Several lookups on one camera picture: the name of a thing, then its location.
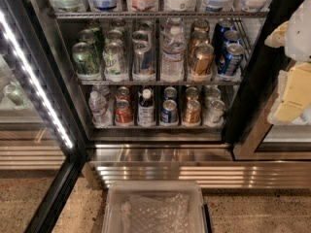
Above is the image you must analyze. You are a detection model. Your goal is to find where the redbull can middle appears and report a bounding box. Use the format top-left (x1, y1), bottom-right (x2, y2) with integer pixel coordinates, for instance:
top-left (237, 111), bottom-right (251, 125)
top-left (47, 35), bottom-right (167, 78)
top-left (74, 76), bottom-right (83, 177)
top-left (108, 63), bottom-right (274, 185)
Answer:
top-left (131, 30), bottom-right (149, 43)

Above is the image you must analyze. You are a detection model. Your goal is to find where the wire shelf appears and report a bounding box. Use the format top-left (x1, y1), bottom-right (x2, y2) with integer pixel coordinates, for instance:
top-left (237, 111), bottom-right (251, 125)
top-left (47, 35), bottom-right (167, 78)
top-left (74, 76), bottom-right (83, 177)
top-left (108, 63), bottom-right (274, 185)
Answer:
top-left (80, 81), bottom-right (241, 85)
top-left (53, 11), bottom-right (268, 19)

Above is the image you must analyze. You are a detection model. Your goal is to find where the bubble wrap sheet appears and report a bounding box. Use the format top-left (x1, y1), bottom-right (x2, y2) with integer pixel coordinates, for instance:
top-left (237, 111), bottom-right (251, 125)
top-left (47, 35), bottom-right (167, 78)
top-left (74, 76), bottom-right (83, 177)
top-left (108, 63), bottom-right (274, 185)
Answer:
top-left (121, 193), bottom-right (190, 233)

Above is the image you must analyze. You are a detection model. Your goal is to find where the blue pepsi can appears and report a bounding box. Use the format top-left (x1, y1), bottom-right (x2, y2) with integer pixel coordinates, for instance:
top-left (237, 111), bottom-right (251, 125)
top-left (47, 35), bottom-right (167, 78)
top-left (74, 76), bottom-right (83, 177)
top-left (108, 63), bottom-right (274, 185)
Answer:
top-left (163, 86), bottom-right (178, 101)
top-left (212, 18), bottom-right (234, 46)
top-left (160, 100), bottom-right (177, 123)
top-left (218, 43), bottom-right (244, 76)
top-left (223, 30), bottom-right (241, 48)

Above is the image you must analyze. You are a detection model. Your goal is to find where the lower gold can front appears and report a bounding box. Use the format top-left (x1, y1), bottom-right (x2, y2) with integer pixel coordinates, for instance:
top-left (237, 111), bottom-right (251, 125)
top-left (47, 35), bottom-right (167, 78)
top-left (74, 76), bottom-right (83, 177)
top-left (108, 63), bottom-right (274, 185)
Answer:
top-left (183, 100), bottom-right (201, 123)

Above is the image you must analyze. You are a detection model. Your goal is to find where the gold can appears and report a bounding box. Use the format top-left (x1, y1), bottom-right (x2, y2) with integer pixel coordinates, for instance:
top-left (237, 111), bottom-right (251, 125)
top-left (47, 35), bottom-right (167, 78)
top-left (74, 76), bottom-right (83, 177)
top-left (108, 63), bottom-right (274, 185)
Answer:
top-left (190, 18), bottom-right (210, 32)
top-left (190, 44), bottom-right (214, 76)
top-left (183, 100), bottom-right (201, 123)
top-left (186, 86), bottom-right (199, 101)
top-left (188, 31), bottom-right (210, 51)

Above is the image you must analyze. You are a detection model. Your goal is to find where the green soda can front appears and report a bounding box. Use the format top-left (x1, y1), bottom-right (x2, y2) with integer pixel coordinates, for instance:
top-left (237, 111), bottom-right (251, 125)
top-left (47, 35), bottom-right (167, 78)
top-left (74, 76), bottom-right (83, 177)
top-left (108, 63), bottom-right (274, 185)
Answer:
top-left (72, 42), bottom-right (99, 76)

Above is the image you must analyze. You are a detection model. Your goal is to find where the clear water bottle back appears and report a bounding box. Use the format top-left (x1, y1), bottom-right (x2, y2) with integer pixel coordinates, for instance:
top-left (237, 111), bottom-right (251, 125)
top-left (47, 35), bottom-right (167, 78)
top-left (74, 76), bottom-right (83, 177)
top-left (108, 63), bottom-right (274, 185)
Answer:
top-left (164, 17), bottom-right (185, 33)

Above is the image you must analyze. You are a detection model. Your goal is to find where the redbull can back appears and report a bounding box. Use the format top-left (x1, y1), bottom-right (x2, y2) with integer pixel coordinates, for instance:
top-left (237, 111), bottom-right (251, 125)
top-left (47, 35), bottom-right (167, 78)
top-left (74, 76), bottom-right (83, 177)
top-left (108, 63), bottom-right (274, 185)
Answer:
top-left (139, 21), bottom-right (155, 32)

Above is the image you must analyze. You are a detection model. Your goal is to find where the gold can middle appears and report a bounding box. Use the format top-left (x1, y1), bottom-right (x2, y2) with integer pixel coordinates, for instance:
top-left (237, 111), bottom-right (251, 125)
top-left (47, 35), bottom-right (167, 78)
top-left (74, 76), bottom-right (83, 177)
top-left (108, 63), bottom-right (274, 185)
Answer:
top-left (188, 31), bottom-right (210, 51)

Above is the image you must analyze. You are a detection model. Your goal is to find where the orange soda can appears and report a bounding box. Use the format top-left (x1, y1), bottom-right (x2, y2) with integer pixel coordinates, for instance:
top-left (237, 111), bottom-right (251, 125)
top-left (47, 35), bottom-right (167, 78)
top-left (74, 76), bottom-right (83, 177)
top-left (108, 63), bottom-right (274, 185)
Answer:
top-left (115, 100), bottom-right (132, 123)
top-left (116, 86), bottom-right (130, 101)

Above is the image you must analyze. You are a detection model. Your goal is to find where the orange soda can front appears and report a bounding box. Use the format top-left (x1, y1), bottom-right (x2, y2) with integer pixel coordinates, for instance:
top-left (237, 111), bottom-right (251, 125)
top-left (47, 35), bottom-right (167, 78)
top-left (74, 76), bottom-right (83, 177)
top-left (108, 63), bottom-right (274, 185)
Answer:
top-left (115, 100), bottom-right (132, 123)

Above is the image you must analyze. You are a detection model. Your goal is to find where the green soda can middle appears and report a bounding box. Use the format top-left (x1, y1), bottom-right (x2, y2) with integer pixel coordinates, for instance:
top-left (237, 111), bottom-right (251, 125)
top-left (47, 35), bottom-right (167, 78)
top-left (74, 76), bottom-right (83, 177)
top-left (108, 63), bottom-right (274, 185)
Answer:
top-left (78, 29), bottom-right (101, 55)

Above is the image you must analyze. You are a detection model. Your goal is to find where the middle wire shelf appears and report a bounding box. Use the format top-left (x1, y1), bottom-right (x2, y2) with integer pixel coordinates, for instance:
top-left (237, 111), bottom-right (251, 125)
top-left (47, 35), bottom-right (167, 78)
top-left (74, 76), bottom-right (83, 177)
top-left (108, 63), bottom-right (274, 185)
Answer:
top-left (80, 81), bottom-right (241, 85)

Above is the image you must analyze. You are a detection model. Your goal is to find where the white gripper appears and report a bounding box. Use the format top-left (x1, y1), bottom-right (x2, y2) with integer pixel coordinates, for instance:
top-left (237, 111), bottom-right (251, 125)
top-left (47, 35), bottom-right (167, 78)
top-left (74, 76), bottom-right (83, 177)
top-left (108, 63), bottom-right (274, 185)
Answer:
top-left (264, 0), bottom-right (311, 122)

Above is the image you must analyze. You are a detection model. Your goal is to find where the lower blue pepsi can front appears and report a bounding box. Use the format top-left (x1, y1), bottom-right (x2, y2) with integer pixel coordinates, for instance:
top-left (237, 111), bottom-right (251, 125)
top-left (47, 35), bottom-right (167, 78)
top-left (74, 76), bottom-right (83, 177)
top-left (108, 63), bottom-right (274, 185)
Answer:
top-left (160, 100), bottom-right (177, 123)

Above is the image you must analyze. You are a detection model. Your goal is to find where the silver blue redbull can front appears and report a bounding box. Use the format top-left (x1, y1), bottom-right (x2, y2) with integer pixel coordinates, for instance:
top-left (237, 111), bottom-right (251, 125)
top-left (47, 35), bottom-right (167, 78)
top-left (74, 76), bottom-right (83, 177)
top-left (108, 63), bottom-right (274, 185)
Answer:
top-left (133, 41), bottom-right (153, 76)

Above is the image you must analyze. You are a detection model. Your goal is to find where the dark juice bottle white cap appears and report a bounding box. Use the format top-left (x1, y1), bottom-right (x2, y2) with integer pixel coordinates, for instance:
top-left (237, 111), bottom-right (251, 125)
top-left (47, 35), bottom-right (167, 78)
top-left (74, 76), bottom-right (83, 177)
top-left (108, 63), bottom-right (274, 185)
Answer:
top-left (138, 88), bottom-right (155, 126)

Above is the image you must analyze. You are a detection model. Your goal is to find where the silver can back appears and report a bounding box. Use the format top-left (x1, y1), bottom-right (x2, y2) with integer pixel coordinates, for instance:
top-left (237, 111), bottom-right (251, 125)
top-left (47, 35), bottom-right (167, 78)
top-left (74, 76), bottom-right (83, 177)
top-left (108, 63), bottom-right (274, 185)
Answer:
top-left (204, 87), bottom-right (221, 101)

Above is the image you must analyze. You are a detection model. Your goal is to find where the clear plastic bin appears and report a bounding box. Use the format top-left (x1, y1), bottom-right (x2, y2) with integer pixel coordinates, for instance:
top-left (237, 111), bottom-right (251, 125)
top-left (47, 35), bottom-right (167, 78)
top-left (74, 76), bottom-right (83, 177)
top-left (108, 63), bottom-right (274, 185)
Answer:
top-left (101, 181), bottom-right (208, 233)

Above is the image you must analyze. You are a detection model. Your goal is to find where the lower blue pepsi can back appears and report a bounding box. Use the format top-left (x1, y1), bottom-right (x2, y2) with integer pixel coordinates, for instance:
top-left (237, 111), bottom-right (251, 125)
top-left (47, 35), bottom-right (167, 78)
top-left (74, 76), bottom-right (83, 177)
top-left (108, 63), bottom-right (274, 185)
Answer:
top-left (163, 86), bottom-right (178, 101)

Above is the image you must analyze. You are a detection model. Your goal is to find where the blue pepsi can middle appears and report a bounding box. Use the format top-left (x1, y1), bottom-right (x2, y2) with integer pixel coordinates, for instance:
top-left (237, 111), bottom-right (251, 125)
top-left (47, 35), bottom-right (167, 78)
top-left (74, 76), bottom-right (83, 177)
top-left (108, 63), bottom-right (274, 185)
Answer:
top-left (223, 30), bottom-right (241, 48)

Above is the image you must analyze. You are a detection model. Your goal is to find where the clear water bottle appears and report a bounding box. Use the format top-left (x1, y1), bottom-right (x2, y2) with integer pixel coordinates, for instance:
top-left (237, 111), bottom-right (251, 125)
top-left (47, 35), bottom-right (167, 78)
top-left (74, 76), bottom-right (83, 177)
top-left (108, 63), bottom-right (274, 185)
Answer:
top-left (160, 26), bottom-right (186, 83)
top-left (164, 17), bottom-right (185, 33)

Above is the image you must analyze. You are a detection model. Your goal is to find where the lower gold can back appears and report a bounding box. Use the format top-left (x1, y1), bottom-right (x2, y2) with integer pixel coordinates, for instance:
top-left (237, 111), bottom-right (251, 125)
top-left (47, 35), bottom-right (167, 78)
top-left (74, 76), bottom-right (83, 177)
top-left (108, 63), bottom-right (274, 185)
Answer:
top-left (186, 86), bottom-right (199, 101)

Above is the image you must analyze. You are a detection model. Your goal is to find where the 7up can back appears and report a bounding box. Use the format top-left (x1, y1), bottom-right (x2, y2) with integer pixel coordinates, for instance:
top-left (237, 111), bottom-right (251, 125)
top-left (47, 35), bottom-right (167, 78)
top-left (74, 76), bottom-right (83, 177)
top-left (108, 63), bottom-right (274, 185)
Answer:
top-left (110, 18), bottom-right (127, 33)

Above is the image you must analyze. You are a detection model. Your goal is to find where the green soda can back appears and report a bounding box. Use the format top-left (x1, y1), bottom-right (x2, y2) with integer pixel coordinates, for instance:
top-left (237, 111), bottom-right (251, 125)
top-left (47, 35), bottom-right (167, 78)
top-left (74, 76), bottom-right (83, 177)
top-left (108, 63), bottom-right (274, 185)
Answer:
top-left (85, 19), bottom-right (102, 37)

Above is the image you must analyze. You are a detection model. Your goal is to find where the green soda can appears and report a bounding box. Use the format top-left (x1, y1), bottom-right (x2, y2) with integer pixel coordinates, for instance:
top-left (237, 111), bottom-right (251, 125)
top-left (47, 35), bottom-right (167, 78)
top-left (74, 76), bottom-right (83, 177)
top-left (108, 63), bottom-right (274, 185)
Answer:
top-left (85, 19), bottom-right (102, 37)
top-left (72, 42), bottom-right (99, 76)
top-left (78, 29), bottom-right (101, 55)

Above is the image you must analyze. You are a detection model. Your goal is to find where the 7up can middle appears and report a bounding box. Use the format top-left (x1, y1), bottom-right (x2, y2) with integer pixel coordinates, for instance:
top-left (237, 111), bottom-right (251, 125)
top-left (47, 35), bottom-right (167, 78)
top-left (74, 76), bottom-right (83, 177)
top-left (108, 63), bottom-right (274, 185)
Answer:
top-left (105, 29), bottom-right (123, 45)

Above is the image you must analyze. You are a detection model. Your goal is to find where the clear water bottle front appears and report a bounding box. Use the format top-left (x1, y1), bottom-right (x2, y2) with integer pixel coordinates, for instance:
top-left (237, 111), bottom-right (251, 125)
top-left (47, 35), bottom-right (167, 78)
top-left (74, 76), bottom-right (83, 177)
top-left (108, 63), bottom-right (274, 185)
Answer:
top-left (160, 26), bottom-right (186, 83)

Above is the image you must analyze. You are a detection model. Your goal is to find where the green white 7up can front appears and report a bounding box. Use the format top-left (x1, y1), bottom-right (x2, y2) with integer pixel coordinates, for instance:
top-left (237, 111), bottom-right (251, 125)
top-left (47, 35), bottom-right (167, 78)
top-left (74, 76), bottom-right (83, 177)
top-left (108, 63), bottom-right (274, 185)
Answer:
top-left (103, 42), bottom-right (125, 75)

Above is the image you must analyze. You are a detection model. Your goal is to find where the orange soda can back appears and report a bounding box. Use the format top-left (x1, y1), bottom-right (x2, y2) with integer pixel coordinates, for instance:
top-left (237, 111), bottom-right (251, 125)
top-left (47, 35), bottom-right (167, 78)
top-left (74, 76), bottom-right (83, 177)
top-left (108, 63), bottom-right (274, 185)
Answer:
top-left (116, 86), bottom-right (130, 101)

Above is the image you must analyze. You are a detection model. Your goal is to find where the top wire shelf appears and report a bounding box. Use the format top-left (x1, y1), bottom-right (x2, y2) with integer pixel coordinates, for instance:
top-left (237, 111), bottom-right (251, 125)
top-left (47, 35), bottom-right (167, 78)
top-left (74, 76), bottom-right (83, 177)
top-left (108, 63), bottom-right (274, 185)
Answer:
top-left (53, 11), bottom-right (268, 19)

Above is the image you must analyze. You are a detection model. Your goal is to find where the lower shelf water bottle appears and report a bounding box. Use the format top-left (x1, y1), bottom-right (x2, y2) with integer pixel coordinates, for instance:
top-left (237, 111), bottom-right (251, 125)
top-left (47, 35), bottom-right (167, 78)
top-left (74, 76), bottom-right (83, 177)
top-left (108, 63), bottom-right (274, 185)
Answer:
top-left (88, 91), bottom-right (112, 126)

